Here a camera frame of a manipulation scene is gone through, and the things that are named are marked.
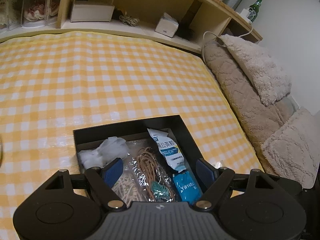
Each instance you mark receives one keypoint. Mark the cream fluffy pillow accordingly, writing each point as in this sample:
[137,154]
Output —
[257,67]
[292,150]

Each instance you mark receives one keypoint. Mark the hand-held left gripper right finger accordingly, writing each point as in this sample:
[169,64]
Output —
[203,170]

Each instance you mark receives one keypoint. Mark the white and blue packet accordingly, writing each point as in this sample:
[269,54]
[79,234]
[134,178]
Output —
[167,150]

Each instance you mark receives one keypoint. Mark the beige quilted blanket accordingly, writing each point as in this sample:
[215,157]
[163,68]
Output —
[240,97]

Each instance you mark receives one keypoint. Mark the clear doll display case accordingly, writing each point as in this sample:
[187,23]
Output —
[10,12]
[42,5]

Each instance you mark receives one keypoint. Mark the red dress doll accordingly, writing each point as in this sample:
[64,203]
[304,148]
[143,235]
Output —
[35,11]

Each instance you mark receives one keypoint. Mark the plain white box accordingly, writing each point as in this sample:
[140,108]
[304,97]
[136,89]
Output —
[91,12]

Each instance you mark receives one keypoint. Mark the white plastic item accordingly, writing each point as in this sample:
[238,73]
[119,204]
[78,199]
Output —
[110,147]

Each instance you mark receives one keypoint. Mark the cream dress doll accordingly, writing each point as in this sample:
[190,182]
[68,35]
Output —
[7,10]

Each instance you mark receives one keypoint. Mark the white charger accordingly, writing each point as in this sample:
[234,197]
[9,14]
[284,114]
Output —
[246,16]

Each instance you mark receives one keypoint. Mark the white tissue box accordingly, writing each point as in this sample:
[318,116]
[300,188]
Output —
[166,26]

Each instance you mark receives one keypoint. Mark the black cardboard box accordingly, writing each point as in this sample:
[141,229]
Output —
[160,121]

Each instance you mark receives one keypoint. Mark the blue plastic packet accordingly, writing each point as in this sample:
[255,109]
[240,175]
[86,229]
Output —
[186,186]

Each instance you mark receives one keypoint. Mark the yellow checked blanket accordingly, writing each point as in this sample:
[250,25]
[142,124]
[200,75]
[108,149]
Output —
[100,80]

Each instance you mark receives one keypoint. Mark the black fluffy item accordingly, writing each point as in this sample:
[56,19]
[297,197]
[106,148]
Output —
[186,31]

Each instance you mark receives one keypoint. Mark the green glass bottle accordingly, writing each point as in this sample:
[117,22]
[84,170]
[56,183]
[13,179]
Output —
[255,10]

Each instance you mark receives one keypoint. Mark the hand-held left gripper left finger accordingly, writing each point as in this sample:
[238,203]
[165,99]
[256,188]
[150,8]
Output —
[113,171]

